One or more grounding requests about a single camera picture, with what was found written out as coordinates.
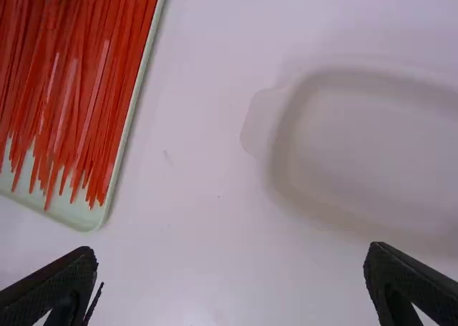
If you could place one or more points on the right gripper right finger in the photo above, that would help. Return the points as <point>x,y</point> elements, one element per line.
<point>404,283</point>

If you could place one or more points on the white dish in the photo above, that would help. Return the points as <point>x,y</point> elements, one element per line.
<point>358,143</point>

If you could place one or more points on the pale tray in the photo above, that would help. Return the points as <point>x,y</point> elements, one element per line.
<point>89,219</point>

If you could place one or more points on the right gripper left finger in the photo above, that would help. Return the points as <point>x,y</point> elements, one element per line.
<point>46,297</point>

